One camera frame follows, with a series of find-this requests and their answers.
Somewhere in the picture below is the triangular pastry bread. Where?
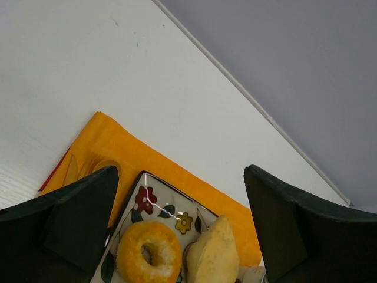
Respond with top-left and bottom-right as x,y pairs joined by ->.
186,215 -> 240,283

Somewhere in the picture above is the small metal cup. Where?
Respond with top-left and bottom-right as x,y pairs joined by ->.
236,266 -> 268,283

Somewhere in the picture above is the orange plastic spoon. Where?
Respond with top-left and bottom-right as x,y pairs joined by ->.
92,160 -> 122,177

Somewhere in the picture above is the square floral plate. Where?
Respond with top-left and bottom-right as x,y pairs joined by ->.
91,171 -> 217,282

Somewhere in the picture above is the golden bagel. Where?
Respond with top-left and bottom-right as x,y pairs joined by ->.
117,221 -> 182,283

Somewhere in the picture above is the orange plastic fork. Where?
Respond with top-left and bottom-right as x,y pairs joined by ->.
62,154 -> 89,186

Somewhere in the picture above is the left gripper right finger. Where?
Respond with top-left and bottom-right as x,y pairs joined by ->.
244,165 -> 376,282

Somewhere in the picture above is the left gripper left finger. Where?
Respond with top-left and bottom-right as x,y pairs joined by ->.
1,166 -> 119,282

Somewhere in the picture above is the orange cartoon placemat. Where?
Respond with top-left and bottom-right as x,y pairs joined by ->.
37,111 -> 262,266

